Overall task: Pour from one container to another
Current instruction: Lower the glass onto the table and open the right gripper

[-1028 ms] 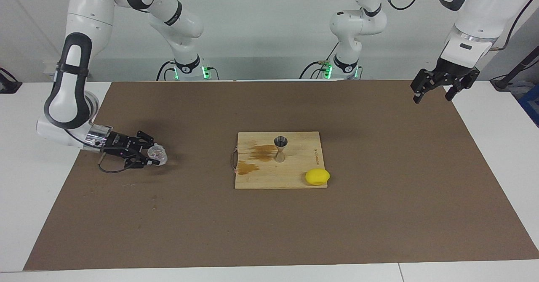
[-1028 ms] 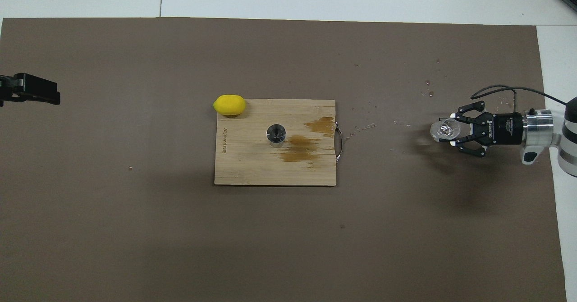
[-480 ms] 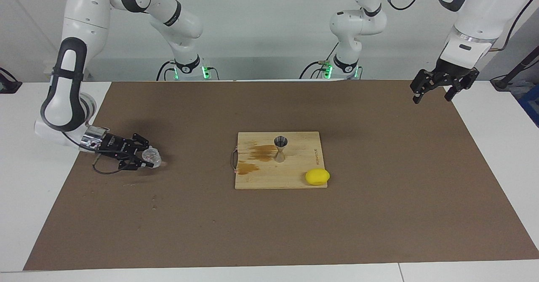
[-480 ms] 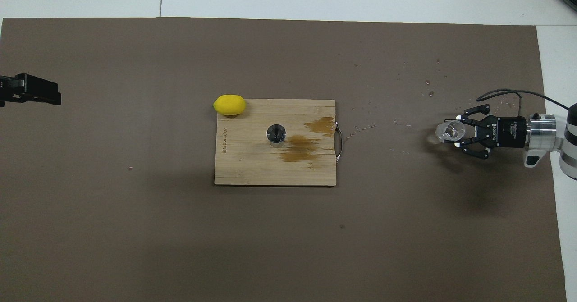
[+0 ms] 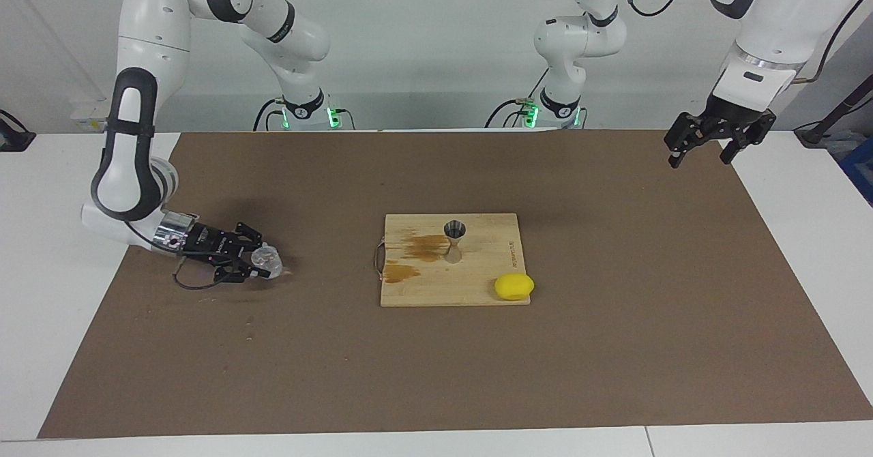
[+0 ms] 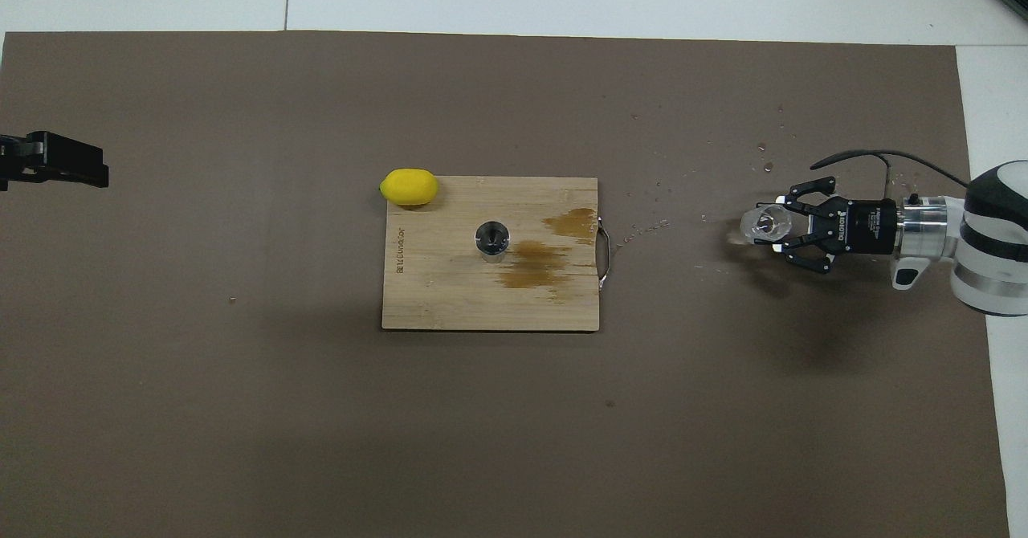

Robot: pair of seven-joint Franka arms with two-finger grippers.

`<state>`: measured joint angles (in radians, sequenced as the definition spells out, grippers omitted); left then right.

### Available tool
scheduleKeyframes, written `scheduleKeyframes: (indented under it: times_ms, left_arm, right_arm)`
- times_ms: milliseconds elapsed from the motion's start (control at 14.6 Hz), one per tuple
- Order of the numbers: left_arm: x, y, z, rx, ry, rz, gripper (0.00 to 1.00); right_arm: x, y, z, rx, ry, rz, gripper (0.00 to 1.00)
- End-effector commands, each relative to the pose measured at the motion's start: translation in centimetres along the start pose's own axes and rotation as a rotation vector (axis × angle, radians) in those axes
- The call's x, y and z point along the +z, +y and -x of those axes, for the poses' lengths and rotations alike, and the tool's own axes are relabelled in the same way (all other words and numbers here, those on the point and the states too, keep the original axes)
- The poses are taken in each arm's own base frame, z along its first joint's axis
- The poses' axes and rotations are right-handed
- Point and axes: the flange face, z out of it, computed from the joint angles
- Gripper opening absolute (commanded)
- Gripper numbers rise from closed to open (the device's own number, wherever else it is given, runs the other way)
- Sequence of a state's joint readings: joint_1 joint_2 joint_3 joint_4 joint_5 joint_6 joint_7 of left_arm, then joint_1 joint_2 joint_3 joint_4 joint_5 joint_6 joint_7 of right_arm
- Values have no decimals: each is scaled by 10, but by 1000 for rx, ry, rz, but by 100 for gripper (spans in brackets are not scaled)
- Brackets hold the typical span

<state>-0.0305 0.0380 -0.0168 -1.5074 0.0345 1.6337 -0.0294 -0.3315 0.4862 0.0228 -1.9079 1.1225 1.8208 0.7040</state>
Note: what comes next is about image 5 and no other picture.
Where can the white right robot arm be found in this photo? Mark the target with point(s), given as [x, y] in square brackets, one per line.
[150, 34]

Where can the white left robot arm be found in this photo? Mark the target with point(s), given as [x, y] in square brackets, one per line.
[580, 41]

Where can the small clear glass cup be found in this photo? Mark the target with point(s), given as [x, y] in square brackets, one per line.
[267, 261]

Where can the yellow lemon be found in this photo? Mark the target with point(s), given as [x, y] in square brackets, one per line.
[514, 287]

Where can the wooden cutting board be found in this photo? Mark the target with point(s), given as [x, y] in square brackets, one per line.
[477, 279]

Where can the steel double jigger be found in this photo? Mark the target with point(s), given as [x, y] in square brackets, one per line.
[455, 228]

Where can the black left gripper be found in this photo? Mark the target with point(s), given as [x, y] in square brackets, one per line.
[736, 121]

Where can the brown table mat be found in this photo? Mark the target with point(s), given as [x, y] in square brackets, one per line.
[273, 375]

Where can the white wall socket strip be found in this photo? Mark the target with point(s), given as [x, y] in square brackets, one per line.
[92, 117]

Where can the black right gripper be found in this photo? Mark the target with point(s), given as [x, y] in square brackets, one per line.
[208, 244]

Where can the black stand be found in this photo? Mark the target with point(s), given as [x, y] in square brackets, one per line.
[811, 136]

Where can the black object on table edge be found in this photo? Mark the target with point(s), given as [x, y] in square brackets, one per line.
[13, 140]

